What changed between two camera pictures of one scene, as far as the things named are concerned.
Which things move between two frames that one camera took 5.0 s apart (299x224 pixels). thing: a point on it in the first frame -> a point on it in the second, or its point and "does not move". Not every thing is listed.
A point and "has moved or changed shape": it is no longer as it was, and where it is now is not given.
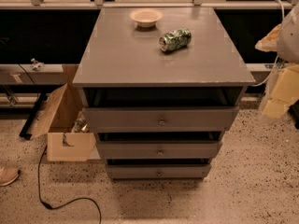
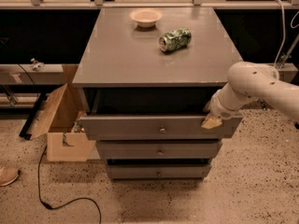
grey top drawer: (202, 119) has moved or changed shape
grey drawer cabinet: (161, 86) does not move
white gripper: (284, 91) -> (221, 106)
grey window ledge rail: (23, 74) does not move
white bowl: (146, 18) does not move
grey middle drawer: (156, 149) does not move
